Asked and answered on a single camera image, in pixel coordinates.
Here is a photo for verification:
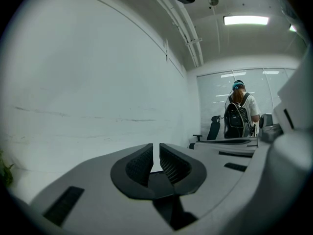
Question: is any white ceiling cable tray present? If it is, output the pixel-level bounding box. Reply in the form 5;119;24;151
141;0;205;67

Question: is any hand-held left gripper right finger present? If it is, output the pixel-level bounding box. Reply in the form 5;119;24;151
159;143;260;235

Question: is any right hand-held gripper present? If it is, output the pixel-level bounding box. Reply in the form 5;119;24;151
195;45;313;235

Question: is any black office chair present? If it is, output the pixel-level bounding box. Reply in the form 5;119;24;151
189;116;222;149

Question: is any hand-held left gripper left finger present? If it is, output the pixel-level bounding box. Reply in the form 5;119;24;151
29;143;177;235

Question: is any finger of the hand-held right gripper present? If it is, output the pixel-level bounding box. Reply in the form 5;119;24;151
194;144;256;158

